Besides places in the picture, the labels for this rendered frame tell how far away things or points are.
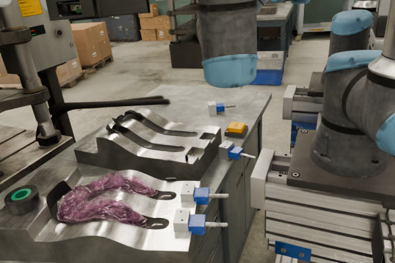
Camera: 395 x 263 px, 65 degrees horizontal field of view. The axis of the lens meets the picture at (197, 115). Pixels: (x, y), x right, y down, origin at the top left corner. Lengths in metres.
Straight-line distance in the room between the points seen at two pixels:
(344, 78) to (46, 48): 1.34
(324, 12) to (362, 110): 6.81
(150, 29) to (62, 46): 6.24
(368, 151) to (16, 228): 0.80
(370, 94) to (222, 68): 0.23
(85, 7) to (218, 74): 0.18
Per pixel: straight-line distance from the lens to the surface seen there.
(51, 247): 0.89
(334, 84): 0.63
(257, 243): 1.94
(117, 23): 8.13
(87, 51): 5.59
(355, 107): 0.57
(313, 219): 0.77
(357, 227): 0.78
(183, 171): 1.01
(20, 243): 0.93
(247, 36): 0.40
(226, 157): 1.13
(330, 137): 0.67
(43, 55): 1.63
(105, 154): 1.16
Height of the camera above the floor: 1.43
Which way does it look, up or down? 25 degrees down
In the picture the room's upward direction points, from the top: 5 degrees counter-clockwise
